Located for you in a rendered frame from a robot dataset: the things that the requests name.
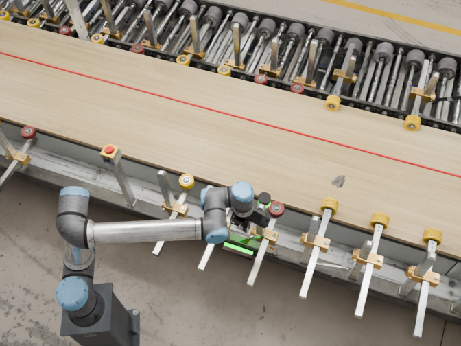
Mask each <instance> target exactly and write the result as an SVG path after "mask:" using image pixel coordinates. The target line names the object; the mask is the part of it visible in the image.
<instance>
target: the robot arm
mask: <svg viewBox="0 0 461 346"><path fill-rule="evenodd" d="M89 198H90V196H89V192H88V190H86V189H84V188H82V187H75V186H70V187H65V188H63V189H61V190H60V195H59V202H58V212H57V218H56V228H57V230H58V233H59V234H60V236H61V237H62V238H63V239H64V243H65V250H64V253H63V256H62V259H63V264H64V266H63V274H62V281H61V282H60V283H59V284H58V287H57V289H56V299H57V301H58V303H59V304H60V306H61V307H62V308H64V309H65V310H66V311H67V314H68V316H69V319H70V320H71V321H72V322H73V323H74V324H75V325H77V326H80V327H88V326H90V325H93V324H95V323H96V322H98V321H99V320H100V319H101V317H102V315H103V313H104V310H105V301H104V298H103V296H101V295H100V294H99V293H98V292H97V291H95V290H93V277H94V267H95V247H94V246H95V245H98V244H123V243H136V242H162V241H174V240H205V241H206V242H207V243H209V244H219V243H221V242H223V241H225V240H226V239H227V237H228V227H227V219H226V208H231V211H233V213H232V216H231V217H230V223H231V224H233V225H236V228H237V229H240V230H242V231H243V232H244V233H247V232H249V230H250V224H251V222H253V223H255V224H257V225H259V226H260V227H262V228H266V227H268V225H269V222H270V219H269V218H267V217H265V216H263V215H261V214H260V213H258V212H256V211H254V191H253V188H252V185H251V184H250V183H248V182H245V181H238V182H236V183H235V184H234V185H233V186H226V187H212V188H210V187H209V188H205V189H202V191H201V195H200V205H201V210H203V211H204V217H199V218H182V219H168V220H141V221H127V222H99V223H95V222H93V221H92V220H91V219H88V202H89ZM231 221H232V222H231ZM233 222H234V223H233Z"/></svg>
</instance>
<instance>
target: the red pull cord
mask: <svg viewBox="0 0 461 346"><path fill-rule="evenodd" d="M0 54H3V55H6V56H11V57H14V58H19V59H21V60H26V61H29V62H34V63H37V64H40V65H45V66H47V67H52V68H54V69H59V70H63V71H67V72H70V73H74V74H78V75H81V76H85V77H88V78H92V79H96V80H100V81H103V82H107V83H111V84H115V85H118V86H121V87H125V88H129V89H133V90H136V91H140V92H144V93H149V94H151V95H156V96H159V97H163V98H166V99H169V100H174V101H177V102H182V103H184V104H189V105H192V106H197V107H200V108H204V109H207V110H210V111H215V112H218V113H222V114H225V115H230V116H233V117H237V118H240V119H244V120H248V121H251V122H255V123H258V124H263V125H266V126H270V127H273V128H278V129H281V130H286V131H288V132H293V133H296V134H299V135H303V136H306V137H311V138H314V139H319V140H321V141H326V142H329V143H334V144H337V145H339V146H344V147H347V148H352V149H355V150H359V151H362V152H367V153H370V154H374V155H377V156H381V157H385V158H388V159H392V160H395V161H400V162H403V163H407V164H410V165H415V166H418V167H421V168H425V169H428V170H433V171H436V172H440V173H443V174H448V175H451V176H456V177H458V178H461V176H460V175H457V174H452V173H449V172H445V171H442V170H437V169H434V168H430V167H427V166H424V165H419V164H416V163H412V162H409V161H404V160H401V159H396V158H394V157H389V156H386V155H383V154H378V153H376V152H371V151H367V150H363V149H360V148H356V147H353V146H348V145H345V144H342V143H338V142H334V141H330V140H327V139H323V138H319V137H315V136H312V135H307V134H305V133H301V132H296V131H294V130H289V129H286V128H281V127H278V126H274V125H271V124H267V123H263V122H259V121H256V120H253V119H248V118H245V117H241V116H238V115H233V114H230V113H225V112H223V111H218V110H215V109H212V108H207V107H205V106H200V105H197V104H192V103H189V102H185V101H182V100H177V99H174V98H171V97H167V96H164V95H159V94H156V93H151V92H149V91H144V90H141V89H136V88H133V87H131V86H126V85H123V84H118V83H115V82H111V81H107V80H103V79H100V78H96V77H93V76H88V75H85V74H82V73H78V72H74V71H69V70H67V69H62V68H60V67H55V66H51V65H47V64H44V63H41V62H36V61H33V60H29V59H26V58H22V57H18V56H14V55H11V54H6V53H3V52H0Z"/></svg>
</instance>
